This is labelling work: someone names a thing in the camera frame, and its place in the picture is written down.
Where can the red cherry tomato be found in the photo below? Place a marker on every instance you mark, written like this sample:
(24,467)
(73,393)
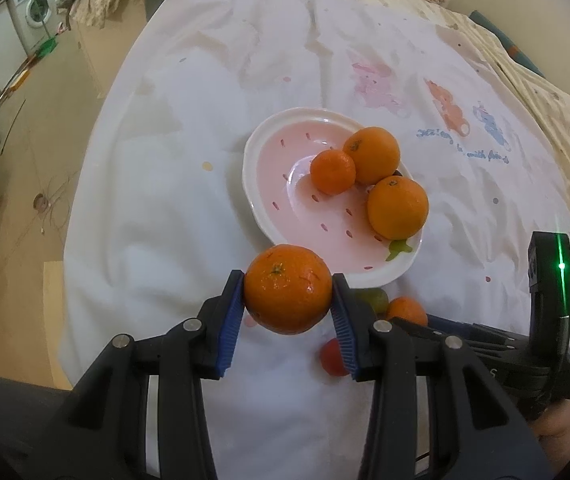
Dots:
(334,358)

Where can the person's right hand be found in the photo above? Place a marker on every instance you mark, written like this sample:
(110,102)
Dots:
(560,422)

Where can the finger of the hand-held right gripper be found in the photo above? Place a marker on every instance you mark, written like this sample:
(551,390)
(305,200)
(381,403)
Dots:
(480,340)

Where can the large yellowish orange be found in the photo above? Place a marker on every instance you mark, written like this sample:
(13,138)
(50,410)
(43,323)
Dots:
(397,208)

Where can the teal pillow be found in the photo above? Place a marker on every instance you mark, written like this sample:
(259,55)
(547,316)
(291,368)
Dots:
(505,45)

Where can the white washing machine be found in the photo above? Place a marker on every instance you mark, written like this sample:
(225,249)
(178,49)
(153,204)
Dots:
(35,5)

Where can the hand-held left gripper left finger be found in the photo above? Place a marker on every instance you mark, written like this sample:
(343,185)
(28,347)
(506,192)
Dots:
(230,325)

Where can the cardboard box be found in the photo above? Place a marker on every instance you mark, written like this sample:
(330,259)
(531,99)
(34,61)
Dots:
(57,310)

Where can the white printed blanket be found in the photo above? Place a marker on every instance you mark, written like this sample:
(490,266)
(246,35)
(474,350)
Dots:
(190,110)

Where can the green grape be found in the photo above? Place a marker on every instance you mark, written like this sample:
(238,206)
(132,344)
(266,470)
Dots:
(375,299)

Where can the pink strawberry pattern plate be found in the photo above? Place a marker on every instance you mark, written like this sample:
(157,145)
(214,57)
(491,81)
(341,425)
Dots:
(305,210)

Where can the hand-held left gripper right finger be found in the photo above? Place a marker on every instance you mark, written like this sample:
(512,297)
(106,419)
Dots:
(345,330)

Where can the pale yellow floral quilt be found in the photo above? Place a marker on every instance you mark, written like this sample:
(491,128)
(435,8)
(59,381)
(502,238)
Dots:
(555,110)

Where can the small orange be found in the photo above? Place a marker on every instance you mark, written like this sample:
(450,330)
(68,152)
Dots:
(333,172)
(406,311)

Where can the green headed mop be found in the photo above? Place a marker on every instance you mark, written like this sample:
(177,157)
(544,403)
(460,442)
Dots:
(47,47)

